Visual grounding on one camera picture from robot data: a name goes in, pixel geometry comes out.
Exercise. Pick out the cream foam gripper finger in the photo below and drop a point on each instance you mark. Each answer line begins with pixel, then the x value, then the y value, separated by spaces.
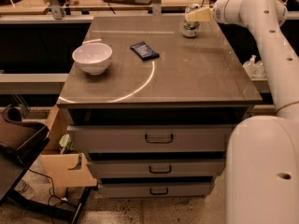
pixel 201 14

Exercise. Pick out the white ceramic bowl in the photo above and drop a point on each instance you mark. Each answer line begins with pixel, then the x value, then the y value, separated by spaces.
pixel 93 58

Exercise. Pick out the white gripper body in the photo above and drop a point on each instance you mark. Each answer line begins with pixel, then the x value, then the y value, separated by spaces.
pixel 220 13

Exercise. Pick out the grey drawer cabinet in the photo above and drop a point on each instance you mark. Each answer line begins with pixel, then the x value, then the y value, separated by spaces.
pixel 195 81

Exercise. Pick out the cardboard piece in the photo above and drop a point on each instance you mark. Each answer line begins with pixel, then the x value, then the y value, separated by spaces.
pixel 67 171

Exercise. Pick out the brown chair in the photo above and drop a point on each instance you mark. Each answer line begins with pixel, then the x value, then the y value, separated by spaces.
pixel 20 144

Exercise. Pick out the green white 7up can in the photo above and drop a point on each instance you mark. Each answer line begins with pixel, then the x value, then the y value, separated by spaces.
pixel 190 28

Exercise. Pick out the clear sanitizer bottle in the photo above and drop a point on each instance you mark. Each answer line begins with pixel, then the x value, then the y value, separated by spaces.
pixel 249 66
pixel 259 71

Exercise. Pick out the right clear sanitizer bottle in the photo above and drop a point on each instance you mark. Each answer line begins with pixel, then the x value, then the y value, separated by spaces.
pixel 259 71

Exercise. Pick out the left clear sanitizer bottle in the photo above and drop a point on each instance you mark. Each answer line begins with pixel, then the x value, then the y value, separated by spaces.
pixel 249 66

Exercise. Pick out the grey drawer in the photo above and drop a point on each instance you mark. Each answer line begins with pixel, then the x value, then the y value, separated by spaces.
pixel 155 168
pixel 151 139
pixel 156 190

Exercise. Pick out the bottom grey drawer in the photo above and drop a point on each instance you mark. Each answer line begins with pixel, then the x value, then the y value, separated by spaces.
pixel 156 190

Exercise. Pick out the top grey drawer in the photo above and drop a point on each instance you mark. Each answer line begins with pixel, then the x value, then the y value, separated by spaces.
pixel 151 139

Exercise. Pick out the middle grey drawer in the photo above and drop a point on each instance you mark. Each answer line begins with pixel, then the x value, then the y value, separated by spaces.
pixel 155 168

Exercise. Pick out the dark blue snack packet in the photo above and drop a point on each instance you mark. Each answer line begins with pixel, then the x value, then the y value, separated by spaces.
pixel 144 52

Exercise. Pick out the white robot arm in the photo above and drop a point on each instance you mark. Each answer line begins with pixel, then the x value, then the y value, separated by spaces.
pixel 262 161

